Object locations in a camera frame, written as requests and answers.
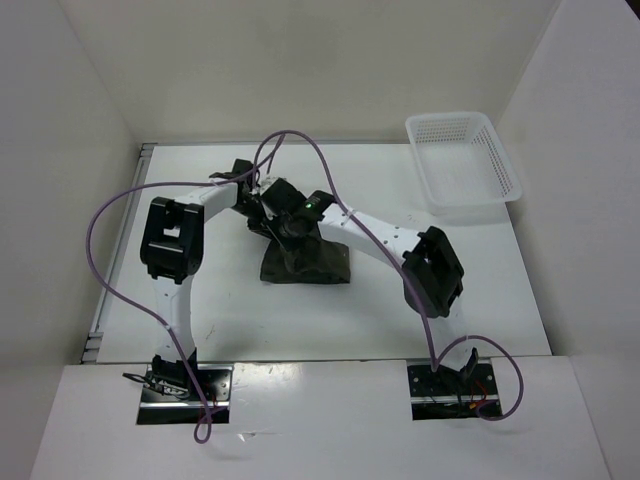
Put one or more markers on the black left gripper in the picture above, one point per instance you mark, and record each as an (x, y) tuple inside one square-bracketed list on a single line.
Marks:
[(259, 228)]

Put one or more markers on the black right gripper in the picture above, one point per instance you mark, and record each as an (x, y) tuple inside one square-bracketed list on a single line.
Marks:
[(291, 243)]

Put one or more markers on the olive green shorts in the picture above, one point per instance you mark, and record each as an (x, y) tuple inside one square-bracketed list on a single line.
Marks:
[(311, 260)]

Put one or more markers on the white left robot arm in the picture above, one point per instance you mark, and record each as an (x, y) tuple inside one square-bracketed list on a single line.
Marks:
[(172, 250)]

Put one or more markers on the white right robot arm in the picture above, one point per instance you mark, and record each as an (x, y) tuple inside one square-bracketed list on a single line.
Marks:
[(429, 268)]

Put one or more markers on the white plastic basket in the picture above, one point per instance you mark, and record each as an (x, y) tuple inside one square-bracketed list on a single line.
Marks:
[(461, 162)]

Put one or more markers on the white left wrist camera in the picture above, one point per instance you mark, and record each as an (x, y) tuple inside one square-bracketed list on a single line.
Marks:
[(264, 184)]

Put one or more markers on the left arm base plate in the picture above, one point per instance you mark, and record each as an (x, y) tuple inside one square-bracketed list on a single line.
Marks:
[(162, 404)]

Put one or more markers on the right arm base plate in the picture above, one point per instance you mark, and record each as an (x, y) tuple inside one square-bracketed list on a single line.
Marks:
[(443, 395)]

